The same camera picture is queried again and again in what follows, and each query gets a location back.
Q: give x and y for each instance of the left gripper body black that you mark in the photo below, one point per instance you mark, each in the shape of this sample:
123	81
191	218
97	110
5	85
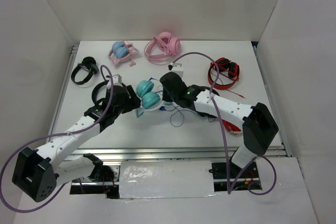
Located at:
119	108

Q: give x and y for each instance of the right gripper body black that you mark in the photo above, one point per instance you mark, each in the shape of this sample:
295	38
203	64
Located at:
168	96

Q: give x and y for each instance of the teal cat ear headphones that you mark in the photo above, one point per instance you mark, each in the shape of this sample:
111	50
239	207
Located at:
150	100

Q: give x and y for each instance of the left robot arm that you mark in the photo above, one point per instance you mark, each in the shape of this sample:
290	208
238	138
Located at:
38	172

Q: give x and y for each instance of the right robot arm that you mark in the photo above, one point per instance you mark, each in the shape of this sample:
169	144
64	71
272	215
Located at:
255	121

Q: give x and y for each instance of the red white headphones under arm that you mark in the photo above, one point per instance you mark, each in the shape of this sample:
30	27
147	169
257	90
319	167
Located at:
231	129

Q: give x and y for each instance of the pink over-ear headphones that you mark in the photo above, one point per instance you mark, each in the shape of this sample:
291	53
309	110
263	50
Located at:
162	49

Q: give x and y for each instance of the pink blue cat headphones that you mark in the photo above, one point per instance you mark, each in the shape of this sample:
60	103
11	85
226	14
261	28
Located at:
122	51

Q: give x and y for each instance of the red black headphones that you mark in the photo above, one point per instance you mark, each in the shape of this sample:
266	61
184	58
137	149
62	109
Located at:
226	77

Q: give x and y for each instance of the black headset with mic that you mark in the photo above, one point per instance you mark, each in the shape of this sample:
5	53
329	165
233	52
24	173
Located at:
103	101

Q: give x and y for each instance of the pink earbuds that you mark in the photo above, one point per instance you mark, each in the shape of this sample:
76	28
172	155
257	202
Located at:
132	63

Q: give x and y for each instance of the white foam cover panel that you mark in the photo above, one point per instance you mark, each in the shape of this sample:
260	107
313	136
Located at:
171	179

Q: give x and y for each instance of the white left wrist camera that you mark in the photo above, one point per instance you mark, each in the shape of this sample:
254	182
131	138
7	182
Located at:
116	80

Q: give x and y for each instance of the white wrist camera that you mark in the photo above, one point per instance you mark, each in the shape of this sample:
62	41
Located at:
116	80
176	68

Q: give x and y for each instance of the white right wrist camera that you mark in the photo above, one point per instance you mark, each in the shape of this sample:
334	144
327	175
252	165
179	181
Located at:
176	68

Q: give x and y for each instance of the black on-ear wired headphones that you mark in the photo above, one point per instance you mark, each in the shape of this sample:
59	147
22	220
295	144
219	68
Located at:
210	118

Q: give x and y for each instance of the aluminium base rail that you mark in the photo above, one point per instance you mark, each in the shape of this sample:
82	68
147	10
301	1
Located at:
152	153

